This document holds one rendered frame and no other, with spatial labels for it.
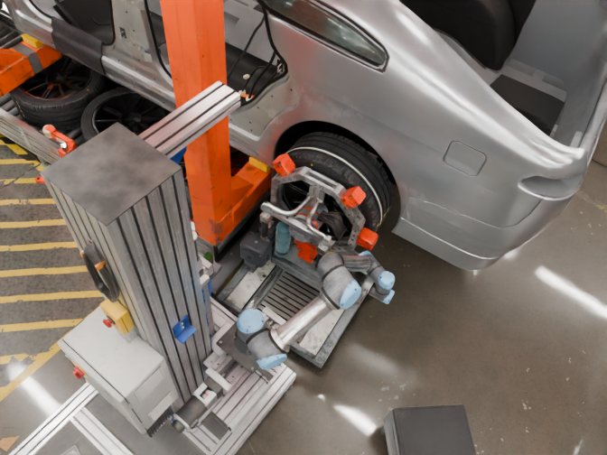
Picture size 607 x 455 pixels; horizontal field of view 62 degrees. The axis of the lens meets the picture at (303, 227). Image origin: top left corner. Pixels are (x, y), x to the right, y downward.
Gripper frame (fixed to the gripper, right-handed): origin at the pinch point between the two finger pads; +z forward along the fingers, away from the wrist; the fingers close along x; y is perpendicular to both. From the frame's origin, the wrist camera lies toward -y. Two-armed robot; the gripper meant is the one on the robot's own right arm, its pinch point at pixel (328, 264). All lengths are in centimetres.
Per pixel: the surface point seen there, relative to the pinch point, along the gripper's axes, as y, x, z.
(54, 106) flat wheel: -31, -20, 227
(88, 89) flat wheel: -31, -45, 221
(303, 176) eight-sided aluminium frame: 28.6, -21.1, 30.6
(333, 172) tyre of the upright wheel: 31.4, -29.8, 18.2
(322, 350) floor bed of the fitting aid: -75, 13, -13
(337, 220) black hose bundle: 20.9, -12.6, 5.0
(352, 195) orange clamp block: 32.6, -21.8, 3.3
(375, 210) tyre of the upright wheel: 16.7, -31.8, -7.1
